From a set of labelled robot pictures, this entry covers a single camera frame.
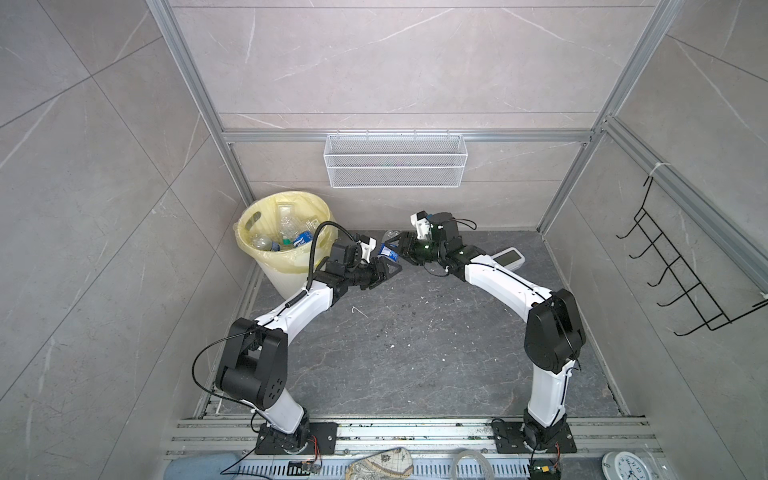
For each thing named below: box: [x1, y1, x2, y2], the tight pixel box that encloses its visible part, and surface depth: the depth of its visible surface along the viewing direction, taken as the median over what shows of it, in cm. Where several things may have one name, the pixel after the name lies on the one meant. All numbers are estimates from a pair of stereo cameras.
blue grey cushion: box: [164, 453, 240, 480], surface depth 69 cm
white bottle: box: [278, 204, 295, 245], surface depth 92 cm
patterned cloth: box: [346, 447, 414, 480], surface depth 69 cm
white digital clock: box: [492, 247, 526, 271], surface depth 109 cm
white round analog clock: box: [601, 451, 654, 480], surface depth 69 cm
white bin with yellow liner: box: [233, 191, 339, 300], surface depth 89 cm
